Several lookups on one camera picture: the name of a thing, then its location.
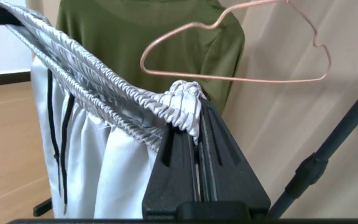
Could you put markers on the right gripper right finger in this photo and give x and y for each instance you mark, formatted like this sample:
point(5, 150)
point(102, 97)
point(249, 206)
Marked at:
point(238, 186)

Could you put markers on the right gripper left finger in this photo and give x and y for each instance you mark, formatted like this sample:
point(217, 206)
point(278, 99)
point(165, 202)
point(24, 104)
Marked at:
point(172, 186)

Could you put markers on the pale grey garment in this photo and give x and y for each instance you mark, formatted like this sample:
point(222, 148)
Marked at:
point(104, 171)

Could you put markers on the pink clothes hanger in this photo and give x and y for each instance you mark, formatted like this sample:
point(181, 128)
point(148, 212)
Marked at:
point(228, 77)

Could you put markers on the green long-sleeved shirt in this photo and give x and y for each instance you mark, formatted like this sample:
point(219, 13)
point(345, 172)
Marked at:
point(120, 37)

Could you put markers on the black clothes rack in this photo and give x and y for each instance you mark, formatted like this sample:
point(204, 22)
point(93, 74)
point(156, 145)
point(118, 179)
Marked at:
point(309, 172)

